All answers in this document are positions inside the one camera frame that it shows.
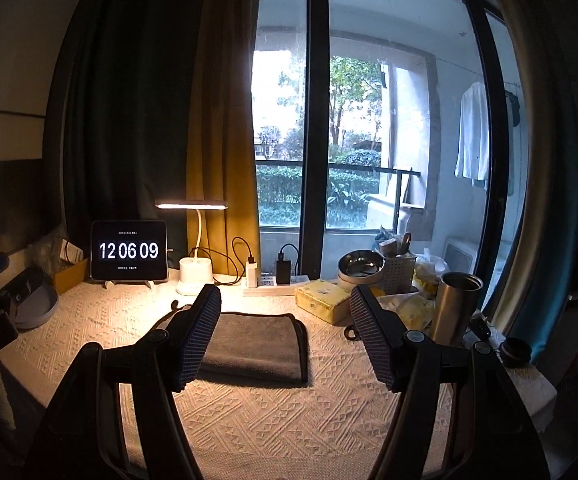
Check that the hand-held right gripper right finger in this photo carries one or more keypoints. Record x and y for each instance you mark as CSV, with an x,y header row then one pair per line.
x,y
374,342

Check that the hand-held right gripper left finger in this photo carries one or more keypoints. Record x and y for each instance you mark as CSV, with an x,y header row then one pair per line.
x,y
200,340

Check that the grey towel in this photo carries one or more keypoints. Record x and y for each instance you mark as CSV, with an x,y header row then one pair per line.
x,y
256,347

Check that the grey round bowl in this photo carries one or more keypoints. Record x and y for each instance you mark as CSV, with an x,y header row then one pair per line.
x,y
39,307

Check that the brown cardboard box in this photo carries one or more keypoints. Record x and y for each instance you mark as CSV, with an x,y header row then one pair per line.
x,y
71,277

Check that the yellow plastic bag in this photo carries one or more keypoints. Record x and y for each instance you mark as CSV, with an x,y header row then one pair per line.
x,y
416,307

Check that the yellow tissue box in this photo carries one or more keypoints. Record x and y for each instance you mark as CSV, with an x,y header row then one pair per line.
x,y
321,300

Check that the white desk lamp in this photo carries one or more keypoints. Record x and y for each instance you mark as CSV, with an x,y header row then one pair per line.
x,y
194,270

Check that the white perforated utensil basket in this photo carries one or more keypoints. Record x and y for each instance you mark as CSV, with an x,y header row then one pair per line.
x,y
396,272

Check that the stainless steel bowl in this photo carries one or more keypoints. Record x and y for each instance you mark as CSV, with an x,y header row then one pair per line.
x,y
360,265

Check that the stainless steel tumbler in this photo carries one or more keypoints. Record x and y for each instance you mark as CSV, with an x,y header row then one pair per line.
x,y
451,310

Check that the white charger plug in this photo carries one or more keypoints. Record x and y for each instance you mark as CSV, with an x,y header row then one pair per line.
x,y
252,272

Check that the white tablet stand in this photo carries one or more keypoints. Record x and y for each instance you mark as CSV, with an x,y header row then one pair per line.
x,y
129,283

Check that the white power strip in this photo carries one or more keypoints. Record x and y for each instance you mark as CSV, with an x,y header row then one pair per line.
x,y
279,284

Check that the black charger plug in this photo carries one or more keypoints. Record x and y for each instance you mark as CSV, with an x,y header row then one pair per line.
x,y
284,270

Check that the tablet with clock display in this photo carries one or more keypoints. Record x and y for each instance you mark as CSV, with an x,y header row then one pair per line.
x,y
129,250

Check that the white textured tablecloth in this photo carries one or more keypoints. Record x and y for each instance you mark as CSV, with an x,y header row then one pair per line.
x,y
279,425

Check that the white outdoor air conditioner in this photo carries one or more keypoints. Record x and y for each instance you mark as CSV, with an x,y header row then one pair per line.
x,y
461,257

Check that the black balcony railing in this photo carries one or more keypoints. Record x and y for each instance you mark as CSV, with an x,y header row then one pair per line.
x,y
359,166

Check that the teal curtain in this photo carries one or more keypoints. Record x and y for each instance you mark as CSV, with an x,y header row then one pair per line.
x,y
549,260

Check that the dark green curtain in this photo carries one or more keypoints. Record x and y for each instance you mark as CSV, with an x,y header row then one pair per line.
x,y
129,110

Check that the white hanging shirt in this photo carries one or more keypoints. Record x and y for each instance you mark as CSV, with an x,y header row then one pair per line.
x,y
471,135

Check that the mustard yellow curtain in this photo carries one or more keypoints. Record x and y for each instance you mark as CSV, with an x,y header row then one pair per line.
x,y
221,110

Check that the dark hanging garment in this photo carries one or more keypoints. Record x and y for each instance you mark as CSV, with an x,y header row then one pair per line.
x,y
514,107

